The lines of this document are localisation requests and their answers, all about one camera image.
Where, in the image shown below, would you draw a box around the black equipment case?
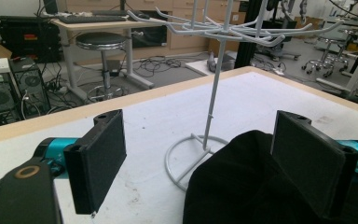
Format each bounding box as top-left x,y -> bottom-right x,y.
0,15 -> 63,63

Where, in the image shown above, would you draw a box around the black cloth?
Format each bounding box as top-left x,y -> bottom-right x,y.
182,130 -> 330,224

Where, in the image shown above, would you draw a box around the chrome wheeled stool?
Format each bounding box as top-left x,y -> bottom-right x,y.
301,29 -> 352,78

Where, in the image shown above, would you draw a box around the black metal post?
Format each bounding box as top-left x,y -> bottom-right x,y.
234,0 -> 264,69

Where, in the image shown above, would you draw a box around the wooden desk with white legs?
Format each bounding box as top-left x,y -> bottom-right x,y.
49,17 -> 169,101

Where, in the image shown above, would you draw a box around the grey device on floor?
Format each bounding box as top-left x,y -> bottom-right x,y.
209,50 -> 237,73

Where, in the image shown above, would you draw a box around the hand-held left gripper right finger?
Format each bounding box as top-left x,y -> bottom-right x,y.
269,110 -> 358,218

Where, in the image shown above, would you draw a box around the white wire hook rack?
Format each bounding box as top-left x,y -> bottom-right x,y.
126,0 -> 344,192

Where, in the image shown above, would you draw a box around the black floor cables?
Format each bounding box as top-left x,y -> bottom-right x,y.
131,55 -> 185,78

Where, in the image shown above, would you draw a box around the black keyboard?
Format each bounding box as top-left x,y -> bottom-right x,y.
57,14 -> 129,24

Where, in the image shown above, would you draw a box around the black monitor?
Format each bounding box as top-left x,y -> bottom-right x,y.
41,0 -> 60,15

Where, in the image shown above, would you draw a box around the round black stool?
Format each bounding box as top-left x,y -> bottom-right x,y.
75,32 -> 129,103

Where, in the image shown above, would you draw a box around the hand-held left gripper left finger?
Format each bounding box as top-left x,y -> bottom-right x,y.
63,108 -> 128,216

